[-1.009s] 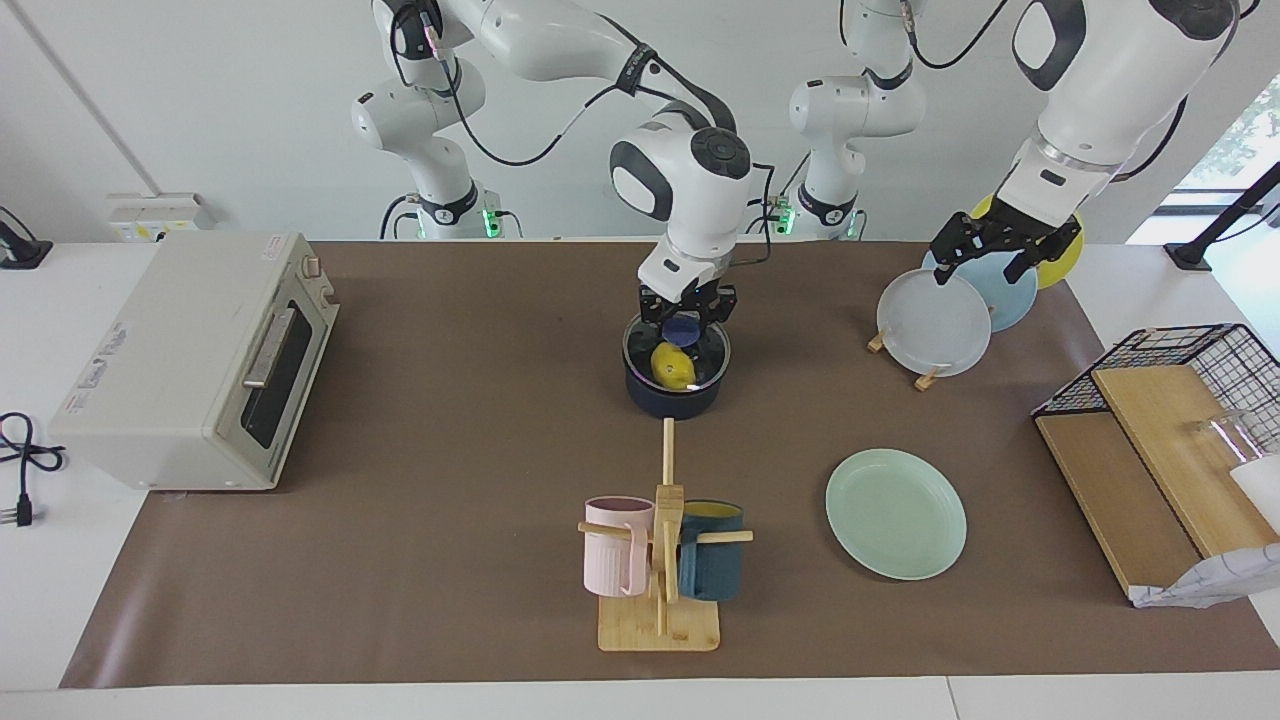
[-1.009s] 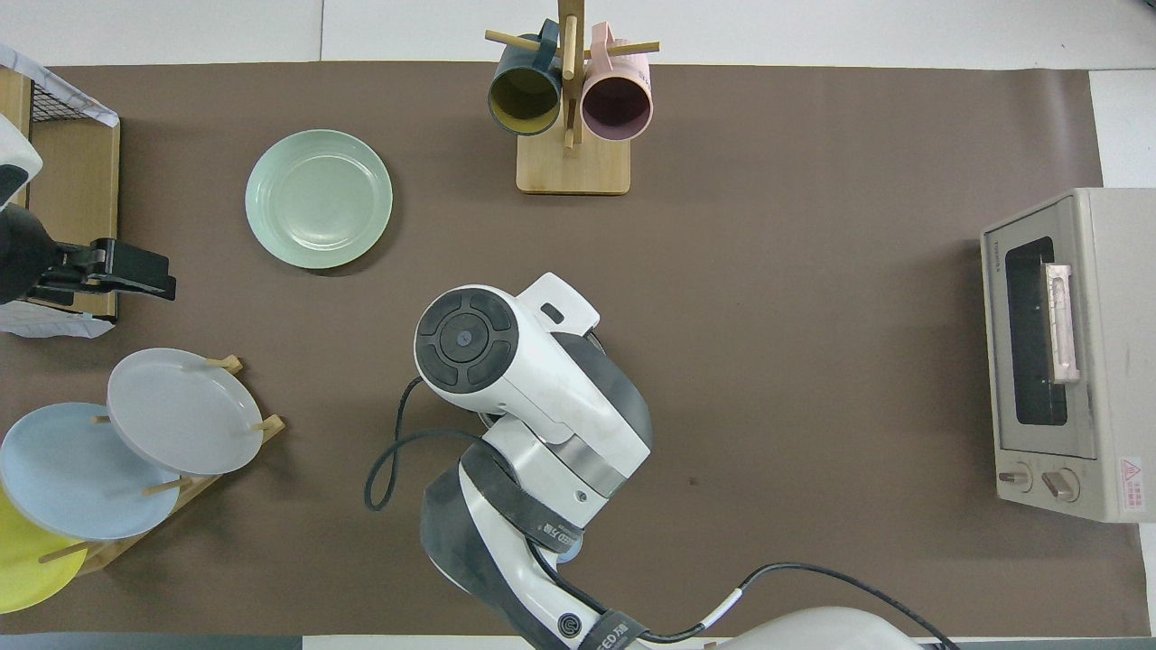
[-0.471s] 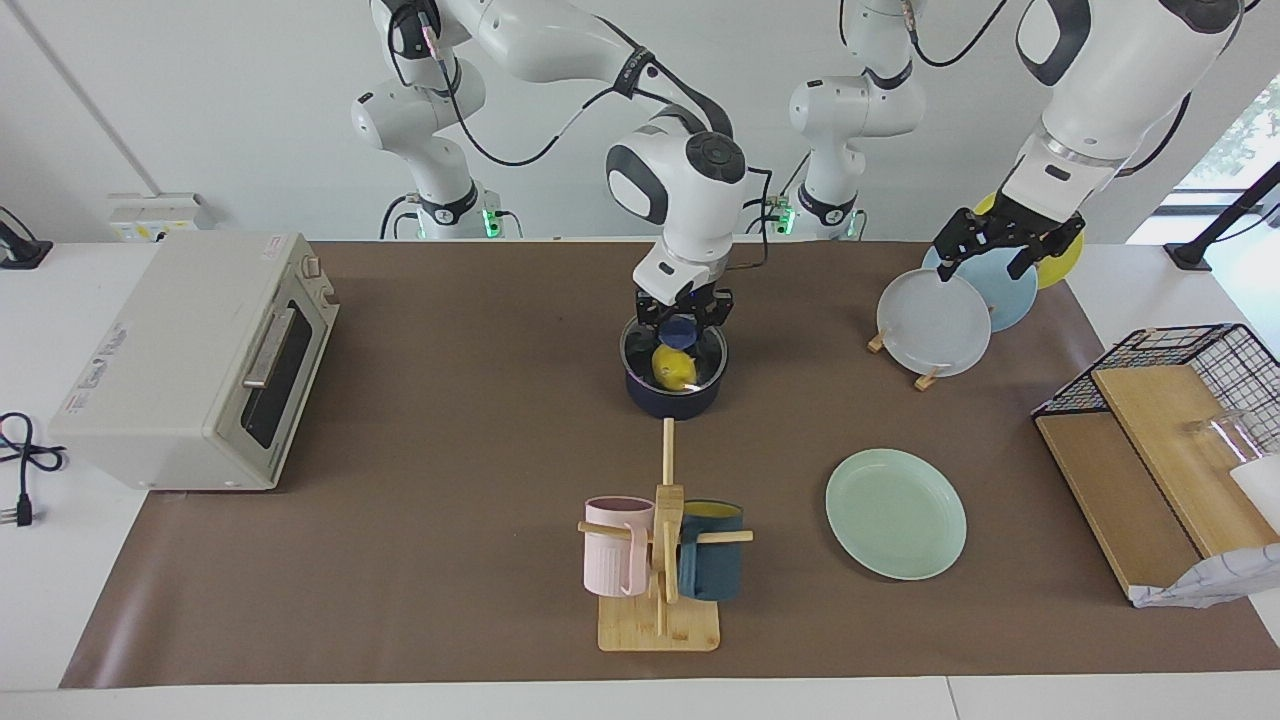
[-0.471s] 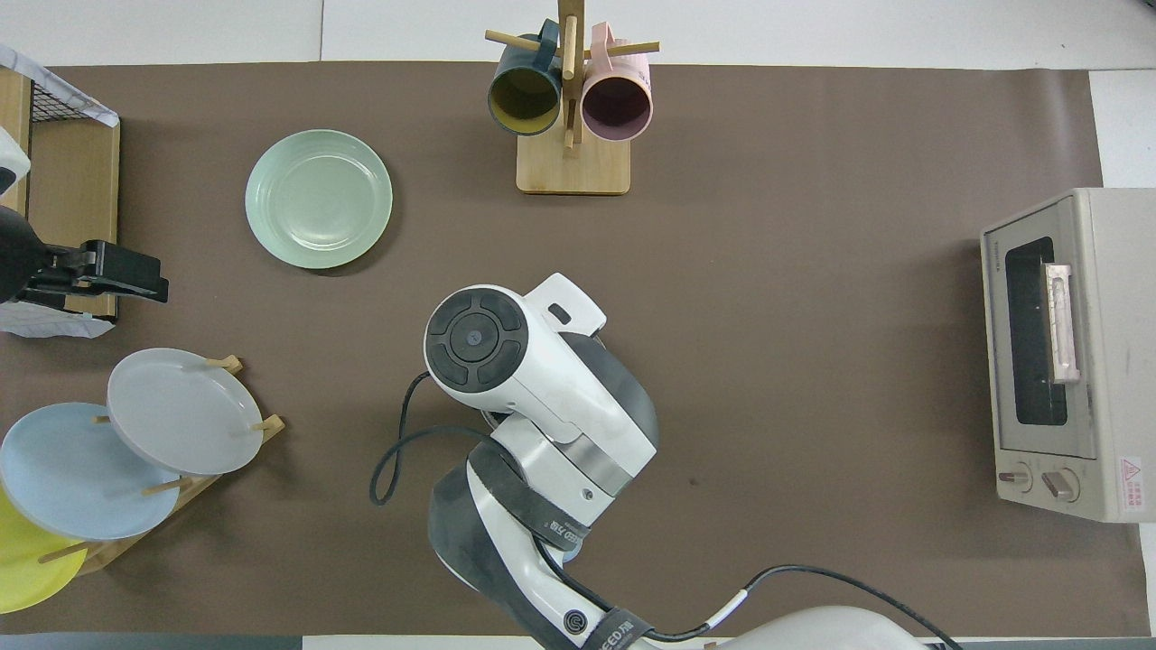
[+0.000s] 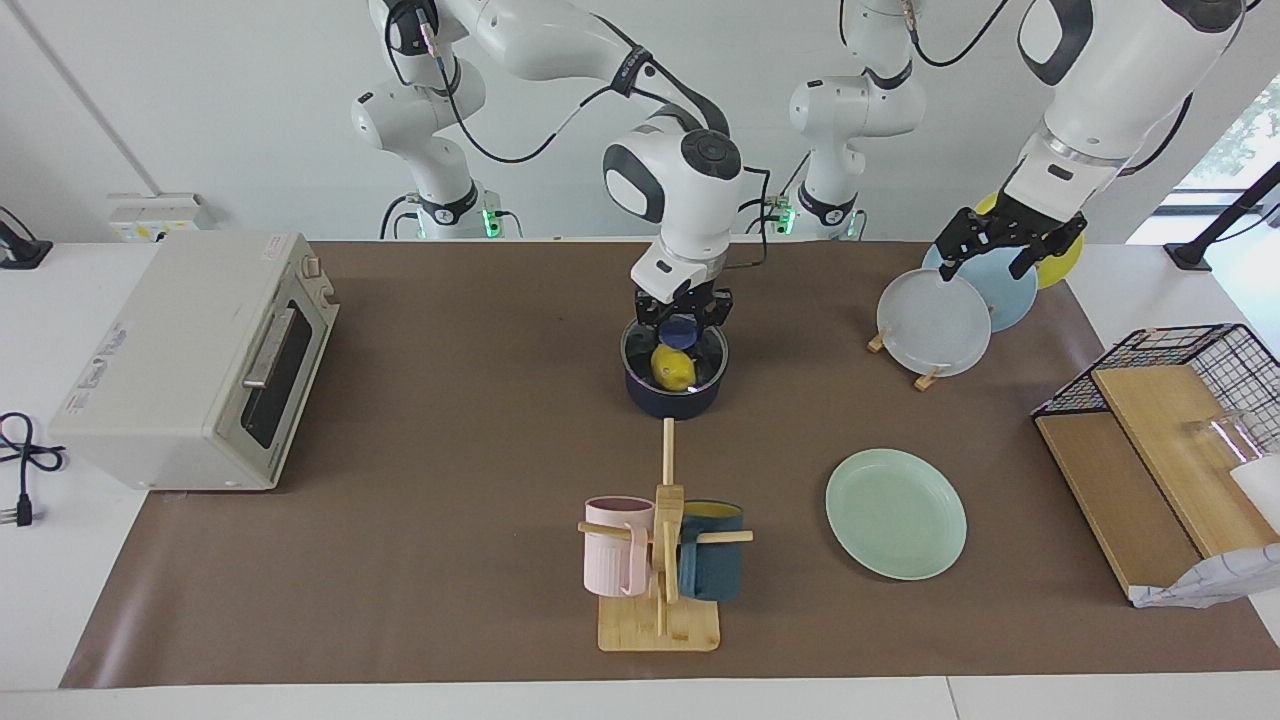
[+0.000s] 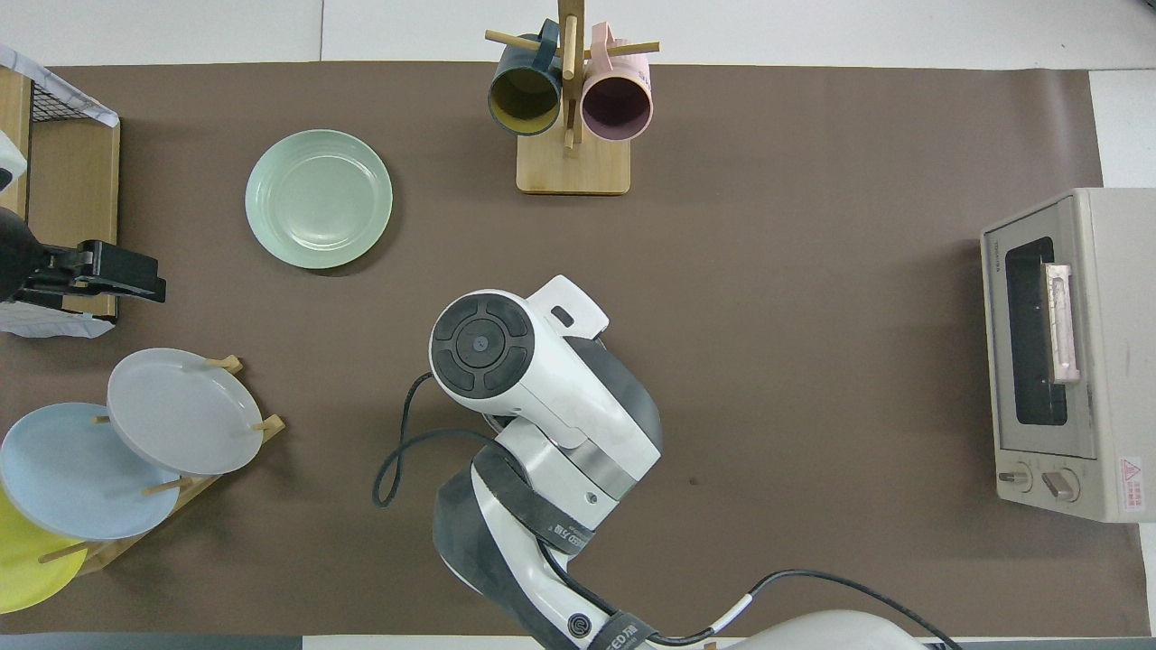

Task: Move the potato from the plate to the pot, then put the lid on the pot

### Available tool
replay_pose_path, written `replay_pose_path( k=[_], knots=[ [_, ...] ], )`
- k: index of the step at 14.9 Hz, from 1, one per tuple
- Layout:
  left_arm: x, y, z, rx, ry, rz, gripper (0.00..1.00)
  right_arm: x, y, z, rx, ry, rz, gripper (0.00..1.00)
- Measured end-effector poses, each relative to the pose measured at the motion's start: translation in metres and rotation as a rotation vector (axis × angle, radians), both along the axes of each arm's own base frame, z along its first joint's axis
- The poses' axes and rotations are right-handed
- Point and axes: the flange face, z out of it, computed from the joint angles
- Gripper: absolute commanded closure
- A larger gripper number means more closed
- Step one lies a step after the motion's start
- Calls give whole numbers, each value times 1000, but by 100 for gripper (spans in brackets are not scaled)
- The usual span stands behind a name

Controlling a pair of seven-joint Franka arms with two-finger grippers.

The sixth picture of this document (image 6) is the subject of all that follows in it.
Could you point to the white checked cloth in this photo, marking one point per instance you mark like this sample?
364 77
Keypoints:
54 323
86 101

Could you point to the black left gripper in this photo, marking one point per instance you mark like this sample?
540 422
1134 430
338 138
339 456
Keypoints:
117 271

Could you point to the pink ribbed mug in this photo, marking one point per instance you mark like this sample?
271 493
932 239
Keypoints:
617 106

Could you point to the grey plate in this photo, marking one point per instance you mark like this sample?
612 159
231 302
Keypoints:
181 411

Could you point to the wooden mug tree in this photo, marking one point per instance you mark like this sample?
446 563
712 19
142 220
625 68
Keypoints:
573 167

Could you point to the light blue plate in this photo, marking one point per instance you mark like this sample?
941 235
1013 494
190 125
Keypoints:
63 469

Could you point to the beige toaster oven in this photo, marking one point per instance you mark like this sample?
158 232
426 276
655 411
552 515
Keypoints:
1120 361

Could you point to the light green plate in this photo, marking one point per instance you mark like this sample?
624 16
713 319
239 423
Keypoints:
318 199

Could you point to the wooden plate rack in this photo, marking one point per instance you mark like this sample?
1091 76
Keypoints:
122 546

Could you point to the dark teal mug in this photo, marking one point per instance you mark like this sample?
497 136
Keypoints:
524 97

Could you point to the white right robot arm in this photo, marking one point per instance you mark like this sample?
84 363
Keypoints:
578 397

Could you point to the yellow plate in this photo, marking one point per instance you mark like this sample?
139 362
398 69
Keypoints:
23 569

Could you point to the brown table mat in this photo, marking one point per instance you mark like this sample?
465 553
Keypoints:
777 316

